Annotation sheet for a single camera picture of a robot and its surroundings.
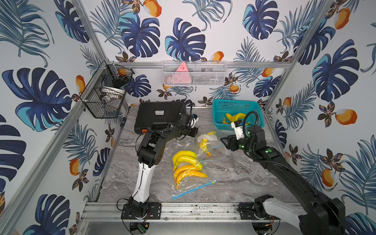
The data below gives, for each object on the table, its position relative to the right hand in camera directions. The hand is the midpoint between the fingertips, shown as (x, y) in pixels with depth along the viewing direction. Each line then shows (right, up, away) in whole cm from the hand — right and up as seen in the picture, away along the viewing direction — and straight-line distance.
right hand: (226, 136), depth 80 cm
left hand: (-15, +3, +22) cm, 27 cm away
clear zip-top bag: (-8, -7, +3) cm, 11 cm away
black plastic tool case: (-44, +13, +28) cm, 54 cm away
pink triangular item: (-25, +37, +10) cm, 45 cm away
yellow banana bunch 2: (-22, -17, +8) cm, 29 cm away
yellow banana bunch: (-11, -6, +12) cm, 17 cm away
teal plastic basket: (+5, +20, +38) cm, 43 cm away
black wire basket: (-70, +23, +4) cm, 73 cm away
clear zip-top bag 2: (-20, -27, +2) cm, 34 cm away
